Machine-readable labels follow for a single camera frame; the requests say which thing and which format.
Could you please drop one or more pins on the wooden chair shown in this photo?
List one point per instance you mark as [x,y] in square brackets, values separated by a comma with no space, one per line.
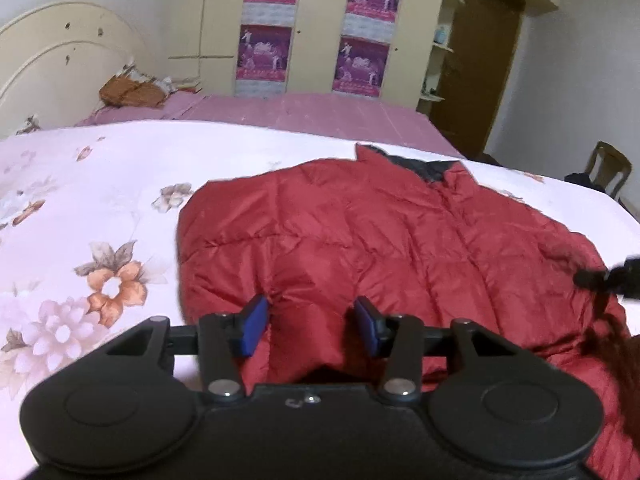
[607,167]

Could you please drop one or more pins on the floral pink quilt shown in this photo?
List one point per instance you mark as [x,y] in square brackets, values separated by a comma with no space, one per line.
[85,240]

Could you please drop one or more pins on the dark cloth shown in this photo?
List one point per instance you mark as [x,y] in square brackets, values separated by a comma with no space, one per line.
[577,178]

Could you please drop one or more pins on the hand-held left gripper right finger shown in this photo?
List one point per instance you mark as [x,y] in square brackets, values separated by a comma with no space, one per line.
[367,327]

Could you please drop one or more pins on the cream bed headboard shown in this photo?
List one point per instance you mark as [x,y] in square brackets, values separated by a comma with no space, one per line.
[55,65]

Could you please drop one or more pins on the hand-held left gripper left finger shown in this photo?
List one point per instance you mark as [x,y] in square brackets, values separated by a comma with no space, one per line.
[254,325]

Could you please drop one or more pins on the small blue shelf item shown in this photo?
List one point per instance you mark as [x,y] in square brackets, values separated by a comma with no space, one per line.
[440,35]

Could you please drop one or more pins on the red down jacket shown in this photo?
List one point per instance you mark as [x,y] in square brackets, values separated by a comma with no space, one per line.
[380,240]

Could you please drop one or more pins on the cream wardrobe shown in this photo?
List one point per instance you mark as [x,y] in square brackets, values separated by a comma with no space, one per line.
[320,15]

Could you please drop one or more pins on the pink bed sheet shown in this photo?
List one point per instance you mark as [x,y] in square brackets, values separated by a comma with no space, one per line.
[310,115]

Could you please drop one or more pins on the brown wooden door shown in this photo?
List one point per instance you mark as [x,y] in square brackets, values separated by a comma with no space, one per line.
[475,70]

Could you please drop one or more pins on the floral pillow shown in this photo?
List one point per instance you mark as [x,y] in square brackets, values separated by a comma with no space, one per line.
[160,82]

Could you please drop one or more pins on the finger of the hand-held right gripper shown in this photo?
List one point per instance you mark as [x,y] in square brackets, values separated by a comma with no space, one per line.
[607,277]

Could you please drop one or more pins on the brown knitted cloth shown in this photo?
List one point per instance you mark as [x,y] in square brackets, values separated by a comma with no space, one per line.
[130,91]

